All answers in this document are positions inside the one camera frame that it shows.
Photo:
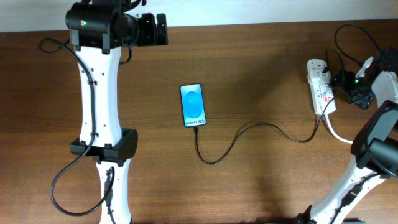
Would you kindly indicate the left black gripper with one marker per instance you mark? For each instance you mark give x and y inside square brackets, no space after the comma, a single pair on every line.
[148,22]

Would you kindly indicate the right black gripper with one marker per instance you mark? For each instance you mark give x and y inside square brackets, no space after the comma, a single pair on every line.
[360,99]

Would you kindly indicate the blue Galaxy smartphone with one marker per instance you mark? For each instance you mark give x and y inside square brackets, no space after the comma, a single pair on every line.
[193,108]

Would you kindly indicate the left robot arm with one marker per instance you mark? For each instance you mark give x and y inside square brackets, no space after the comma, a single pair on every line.
[99,30]

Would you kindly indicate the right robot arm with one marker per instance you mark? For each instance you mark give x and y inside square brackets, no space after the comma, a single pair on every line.
[373,152]

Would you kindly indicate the white USB charger plug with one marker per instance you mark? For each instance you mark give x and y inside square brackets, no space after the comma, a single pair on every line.
[316,77]

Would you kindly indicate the white power strip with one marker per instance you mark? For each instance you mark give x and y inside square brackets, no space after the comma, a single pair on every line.
[322,94]

